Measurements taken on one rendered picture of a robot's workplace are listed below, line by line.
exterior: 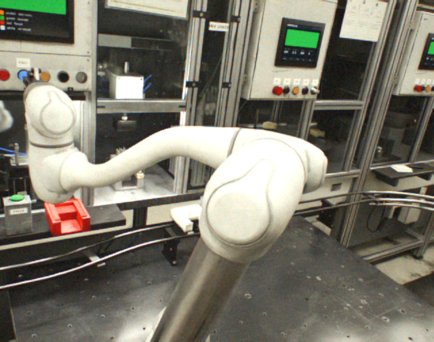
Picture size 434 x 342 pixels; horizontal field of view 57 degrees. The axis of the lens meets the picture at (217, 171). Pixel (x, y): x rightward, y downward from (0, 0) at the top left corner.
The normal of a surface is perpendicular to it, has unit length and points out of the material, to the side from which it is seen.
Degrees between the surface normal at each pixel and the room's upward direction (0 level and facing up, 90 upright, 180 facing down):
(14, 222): 90
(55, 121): 88
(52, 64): 90
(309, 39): 90
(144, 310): 0
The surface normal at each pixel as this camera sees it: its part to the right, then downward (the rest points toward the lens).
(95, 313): 0.13, -0.92
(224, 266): -0.04, 0.45
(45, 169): -0.18, 0.28
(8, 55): 0.51, 0.38
